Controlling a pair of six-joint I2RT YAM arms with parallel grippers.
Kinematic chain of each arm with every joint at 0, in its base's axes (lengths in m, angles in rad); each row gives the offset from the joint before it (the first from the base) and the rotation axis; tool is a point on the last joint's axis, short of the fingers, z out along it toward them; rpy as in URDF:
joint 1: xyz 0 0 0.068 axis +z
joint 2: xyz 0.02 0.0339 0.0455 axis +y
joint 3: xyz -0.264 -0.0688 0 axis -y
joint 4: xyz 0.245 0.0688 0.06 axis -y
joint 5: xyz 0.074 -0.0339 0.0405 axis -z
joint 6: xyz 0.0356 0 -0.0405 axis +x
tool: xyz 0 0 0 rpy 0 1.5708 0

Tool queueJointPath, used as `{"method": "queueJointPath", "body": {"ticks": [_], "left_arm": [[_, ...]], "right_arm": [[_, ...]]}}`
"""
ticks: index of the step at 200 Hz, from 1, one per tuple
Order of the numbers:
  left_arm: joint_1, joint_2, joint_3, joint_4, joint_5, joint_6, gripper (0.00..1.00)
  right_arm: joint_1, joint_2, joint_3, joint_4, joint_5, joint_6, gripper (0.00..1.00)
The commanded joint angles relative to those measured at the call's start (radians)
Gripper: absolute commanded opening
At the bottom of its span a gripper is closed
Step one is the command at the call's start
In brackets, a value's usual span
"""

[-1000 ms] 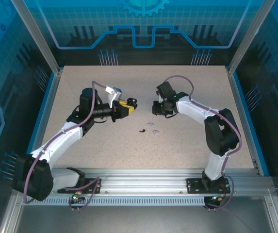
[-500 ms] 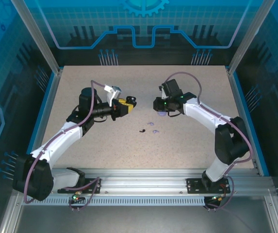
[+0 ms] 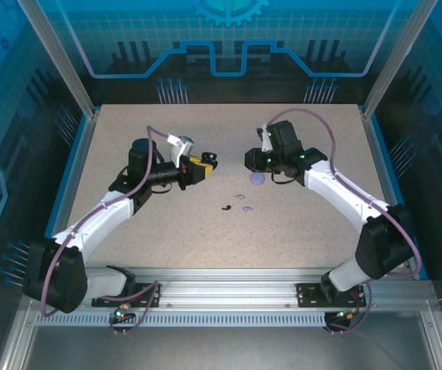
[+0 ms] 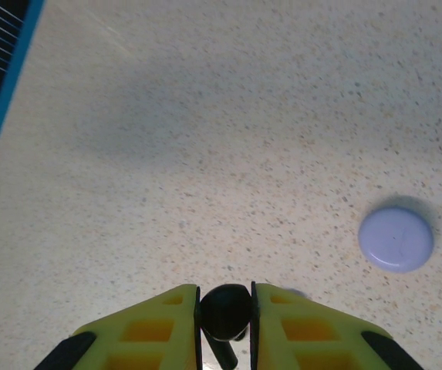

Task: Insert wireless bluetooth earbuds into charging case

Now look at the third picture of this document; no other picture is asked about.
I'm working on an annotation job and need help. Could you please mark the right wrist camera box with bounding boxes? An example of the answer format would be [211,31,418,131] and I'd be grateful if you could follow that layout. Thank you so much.
[256,123,275,153]

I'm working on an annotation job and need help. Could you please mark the blue table edging strip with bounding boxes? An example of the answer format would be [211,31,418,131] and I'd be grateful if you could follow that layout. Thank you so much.
[43,114,90,242]

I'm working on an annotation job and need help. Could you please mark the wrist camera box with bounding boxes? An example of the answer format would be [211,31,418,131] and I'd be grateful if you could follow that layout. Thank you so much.
[167,132,196,163]
[256,123,275,153]

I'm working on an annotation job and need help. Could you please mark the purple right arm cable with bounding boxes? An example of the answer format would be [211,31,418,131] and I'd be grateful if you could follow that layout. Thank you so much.
[265,108,422,336]

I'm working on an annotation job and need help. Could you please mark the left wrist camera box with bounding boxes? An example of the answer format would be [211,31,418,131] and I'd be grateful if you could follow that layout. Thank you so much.
[167,132,196,163]

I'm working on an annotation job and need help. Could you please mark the connector with orange light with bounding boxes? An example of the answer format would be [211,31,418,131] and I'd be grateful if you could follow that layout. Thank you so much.
[326,308,360,323]

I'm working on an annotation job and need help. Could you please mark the slotted grey cable duct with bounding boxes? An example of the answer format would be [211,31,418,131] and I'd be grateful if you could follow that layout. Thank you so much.
[34,311,329,329]

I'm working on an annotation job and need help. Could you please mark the aluminium frame post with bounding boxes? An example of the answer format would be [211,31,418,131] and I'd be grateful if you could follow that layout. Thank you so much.
[15,0,99,119]
[360,0,440,119]

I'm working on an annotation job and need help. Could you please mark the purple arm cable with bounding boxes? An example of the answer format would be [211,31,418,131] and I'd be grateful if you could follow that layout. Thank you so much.
[265,108,422,336]
[39,125,175,336]

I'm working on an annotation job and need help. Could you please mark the connector with green light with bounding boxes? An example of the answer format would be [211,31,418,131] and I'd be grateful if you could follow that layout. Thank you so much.
[108,303,137,321]

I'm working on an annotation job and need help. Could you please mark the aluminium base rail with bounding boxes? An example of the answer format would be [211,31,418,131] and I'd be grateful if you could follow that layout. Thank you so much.
[77,267,434,311]

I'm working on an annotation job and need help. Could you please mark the aluminium table side rail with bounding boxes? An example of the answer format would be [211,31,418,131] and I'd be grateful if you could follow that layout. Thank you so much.
[360,109,415,271]
[52,109,100,242]

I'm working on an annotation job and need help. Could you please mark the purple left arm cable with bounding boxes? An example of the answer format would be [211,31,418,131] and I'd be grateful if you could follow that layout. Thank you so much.
[39,125,175,336]

